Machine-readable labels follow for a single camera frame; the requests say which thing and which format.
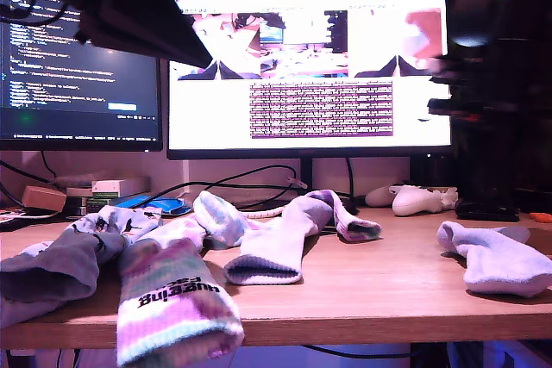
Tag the blue bird print sock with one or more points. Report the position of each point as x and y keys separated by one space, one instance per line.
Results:
x=64 y=256
x=21 y=312

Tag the monitor with dark code screen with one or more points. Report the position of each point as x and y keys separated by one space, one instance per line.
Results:
x=86 y=83

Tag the white game controller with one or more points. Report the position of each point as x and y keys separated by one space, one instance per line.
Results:
x=414 y=202

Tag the black flat device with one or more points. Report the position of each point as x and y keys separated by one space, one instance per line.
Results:
x=487 y=210

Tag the white oval device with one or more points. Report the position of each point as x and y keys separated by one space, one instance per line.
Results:
x=379 y=196

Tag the monitor with bright white screen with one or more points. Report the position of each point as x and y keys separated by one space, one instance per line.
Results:
x=215 y=118

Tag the small orange object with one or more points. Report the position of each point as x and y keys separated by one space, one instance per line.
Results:
x=541 y=217

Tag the white box with green label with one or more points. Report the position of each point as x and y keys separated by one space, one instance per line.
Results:
x=121 y=187

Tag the blue plastic pouch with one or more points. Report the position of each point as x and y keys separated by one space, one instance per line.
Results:
x=164 y=205

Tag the small green white box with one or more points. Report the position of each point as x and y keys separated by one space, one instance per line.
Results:
x=82 y=206

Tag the small brown cardboard box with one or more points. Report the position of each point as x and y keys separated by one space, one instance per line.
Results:
x=43 y=199

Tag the black pad with stickers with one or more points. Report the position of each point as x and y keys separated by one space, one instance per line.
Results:
x=8 y=221

